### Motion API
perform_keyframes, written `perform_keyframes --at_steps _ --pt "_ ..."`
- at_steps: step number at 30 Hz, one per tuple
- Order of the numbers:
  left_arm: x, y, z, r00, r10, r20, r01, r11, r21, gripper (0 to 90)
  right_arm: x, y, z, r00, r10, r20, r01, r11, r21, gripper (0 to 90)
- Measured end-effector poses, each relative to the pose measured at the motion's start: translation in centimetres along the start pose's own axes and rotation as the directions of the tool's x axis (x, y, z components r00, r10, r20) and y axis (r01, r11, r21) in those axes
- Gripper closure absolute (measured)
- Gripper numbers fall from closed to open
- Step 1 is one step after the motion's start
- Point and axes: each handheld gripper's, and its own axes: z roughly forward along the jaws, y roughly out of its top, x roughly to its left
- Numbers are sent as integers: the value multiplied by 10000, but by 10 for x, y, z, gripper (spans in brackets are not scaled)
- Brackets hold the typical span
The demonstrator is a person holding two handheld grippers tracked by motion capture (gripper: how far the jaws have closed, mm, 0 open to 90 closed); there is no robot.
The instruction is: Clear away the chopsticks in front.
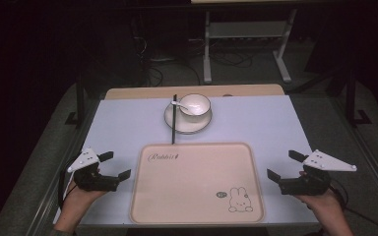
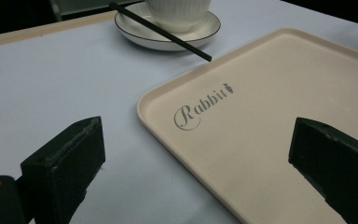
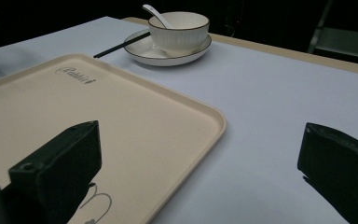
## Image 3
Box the white ribbed bowl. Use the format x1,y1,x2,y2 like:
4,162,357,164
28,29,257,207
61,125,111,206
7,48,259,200
147,11,211,57

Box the black chopsticks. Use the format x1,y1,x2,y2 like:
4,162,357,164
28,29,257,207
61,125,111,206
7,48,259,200
92,31,152,60

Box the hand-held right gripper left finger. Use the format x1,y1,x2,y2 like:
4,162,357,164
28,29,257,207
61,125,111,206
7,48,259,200
1,119,103,224

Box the white plate with dark rim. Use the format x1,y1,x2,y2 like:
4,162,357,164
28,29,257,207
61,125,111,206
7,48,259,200
123,29,213,67

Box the white ceramic spoon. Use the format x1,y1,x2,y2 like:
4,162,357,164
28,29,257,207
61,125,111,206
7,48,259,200
142,4,173,30

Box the beige plastic tray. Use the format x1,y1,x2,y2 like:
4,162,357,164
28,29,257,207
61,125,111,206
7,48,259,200
0,53,227,224

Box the metal stand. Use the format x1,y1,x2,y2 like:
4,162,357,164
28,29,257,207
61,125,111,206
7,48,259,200
307,0,358,62

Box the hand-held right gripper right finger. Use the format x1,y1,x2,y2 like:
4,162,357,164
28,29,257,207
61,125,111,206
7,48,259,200
296,121,358,224

